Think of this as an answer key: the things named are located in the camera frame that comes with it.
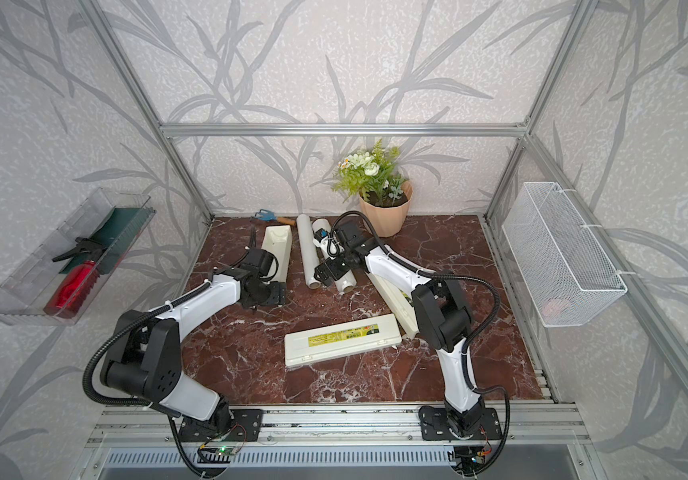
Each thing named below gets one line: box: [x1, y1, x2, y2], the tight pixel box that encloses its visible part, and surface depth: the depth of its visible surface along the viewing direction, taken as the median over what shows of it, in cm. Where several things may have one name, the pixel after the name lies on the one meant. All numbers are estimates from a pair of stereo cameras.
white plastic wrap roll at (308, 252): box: [296, 214, 322, 290], surface depth 108 cm
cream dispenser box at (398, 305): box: [365, 271, 419, 339], surface depth 90 cm
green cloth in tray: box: [59, 206, 154, 275], surface depth 70 cm
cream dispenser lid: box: [284, 314, 402, 367], surface depth 88 cm
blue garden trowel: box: [250, 209, 296, 225], surface depth 122 cm
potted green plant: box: [331, 139, 414, 238], surface depth 101 cm
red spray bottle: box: [44, 237, 106, 318], surface depth 61 cm
